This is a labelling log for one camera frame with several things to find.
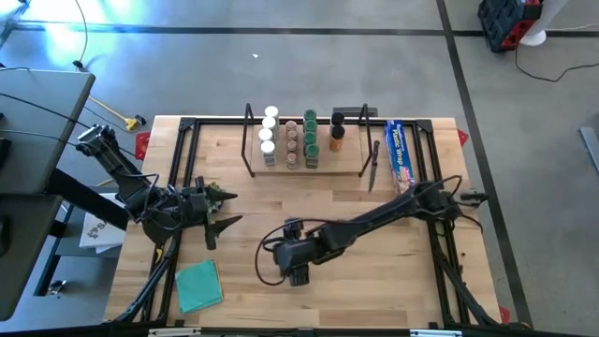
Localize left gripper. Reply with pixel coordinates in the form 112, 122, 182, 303
181, 184, 244, 252

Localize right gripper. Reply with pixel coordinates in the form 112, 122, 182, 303
274, 217, 314, 288

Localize green-lid oregano jar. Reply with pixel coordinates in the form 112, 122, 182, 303
304, 143, 321, 170

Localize black-lid jar orange contents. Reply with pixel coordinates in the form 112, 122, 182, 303
329, 125, 346, 153

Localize succulent plant in black pot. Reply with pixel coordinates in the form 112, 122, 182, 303
200, 181, 226, 214

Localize teal folded cloth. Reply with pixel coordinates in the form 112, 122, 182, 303
174, 258, 225, 315

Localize white paper sheet with logo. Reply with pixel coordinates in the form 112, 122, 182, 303
78, 192, 130, 255

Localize white label strip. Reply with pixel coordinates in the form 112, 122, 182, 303
410, 329, 463, 337
148, 327, 202, 337

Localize black diagonal desk brace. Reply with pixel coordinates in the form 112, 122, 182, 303
44, 168, 130, 231

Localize black rectangular plate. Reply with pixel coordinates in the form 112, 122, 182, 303
331, 106, 379, 118

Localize blue plastic wrap box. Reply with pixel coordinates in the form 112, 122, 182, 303
383, 119, 416, 196

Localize black plug connector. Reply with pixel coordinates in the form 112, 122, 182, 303
460, 189, 489, 207

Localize dark grey desk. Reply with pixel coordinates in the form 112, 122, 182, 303
0, 194, 65, 323

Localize grey metal bar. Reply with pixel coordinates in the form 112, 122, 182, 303
578, 125, 599, 177

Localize red and black crate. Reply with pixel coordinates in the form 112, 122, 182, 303
476, 0, 544, 53

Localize white stand base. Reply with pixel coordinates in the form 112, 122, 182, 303
519, 0, 570, 47

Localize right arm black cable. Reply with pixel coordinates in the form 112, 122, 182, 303
255, 218, 329, 286

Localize black-handled kitchen knife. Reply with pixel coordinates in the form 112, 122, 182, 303
368, 139, 381, 193

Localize black desk cable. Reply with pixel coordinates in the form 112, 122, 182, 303
0, 128, 79, 146
0, 92, 95, 132

